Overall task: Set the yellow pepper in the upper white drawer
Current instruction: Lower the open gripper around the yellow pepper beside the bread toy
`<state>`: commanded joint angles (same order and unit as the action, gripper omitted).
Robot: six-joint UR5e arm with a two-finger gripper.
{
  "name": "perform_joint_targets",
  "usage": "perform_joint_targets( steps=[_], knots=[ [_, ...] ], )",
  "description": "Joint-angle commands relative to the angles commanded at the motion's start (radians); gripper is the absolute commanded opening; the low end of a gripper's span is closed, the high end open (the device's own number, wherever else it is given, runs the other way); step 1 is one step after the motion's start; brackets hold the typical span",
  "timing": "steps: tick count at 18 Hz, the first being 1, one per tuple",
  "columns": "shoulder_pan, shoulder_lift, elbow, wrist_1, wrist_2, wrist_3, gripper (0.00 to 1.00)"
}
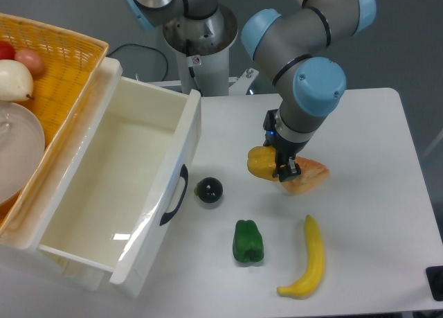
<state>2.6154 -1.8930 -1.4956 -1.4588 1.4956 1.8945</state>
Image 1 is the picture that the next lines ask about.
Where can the yellow woven basket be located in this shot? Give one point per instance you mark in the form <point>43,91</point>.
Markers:
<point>72,60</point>

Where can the red tomato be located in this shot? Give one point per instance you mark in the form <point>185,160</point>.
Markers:
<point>7,51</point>

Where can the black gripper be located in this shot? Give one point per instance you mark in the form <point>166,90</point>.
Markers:
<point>285,170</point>

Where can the black drawer handle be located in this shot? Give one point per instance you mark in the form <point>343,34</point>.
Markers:
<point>177,196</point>

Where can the pink peach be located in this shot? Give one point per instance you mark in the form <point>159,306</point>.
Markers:
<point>31,60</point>

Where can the green bell pepper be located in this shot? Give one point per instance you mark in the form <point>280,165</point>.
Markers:
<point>248,246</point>

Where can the yellow bell pepper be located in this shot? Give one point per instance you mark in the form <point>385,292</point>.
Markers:
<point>261,162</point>

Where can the toy pastry slice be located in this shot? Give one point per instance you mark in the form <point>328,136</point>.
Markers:
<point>313,173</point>

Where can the yellow banana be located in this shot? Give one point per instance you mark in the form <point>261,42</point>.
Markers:
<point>315,269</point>

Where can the white pear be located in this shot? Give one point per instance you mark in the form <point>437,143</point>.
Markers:
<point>16,81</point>

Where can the white drawer cabinet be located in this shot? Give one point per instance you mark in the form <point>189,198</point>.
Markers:
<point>26,222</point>

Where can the white plate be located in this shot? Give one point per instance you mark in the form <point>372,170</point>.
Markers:
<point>22,148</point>

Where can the white open drawer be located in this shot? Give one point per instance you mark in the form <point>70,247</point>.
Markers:
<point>110,213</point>

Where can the black object at edge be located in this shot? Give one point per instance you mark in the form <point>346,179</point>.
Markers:
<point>434,275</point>

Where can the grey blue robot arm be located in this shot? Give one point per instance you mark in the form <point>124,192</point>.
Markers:
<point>286,50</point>

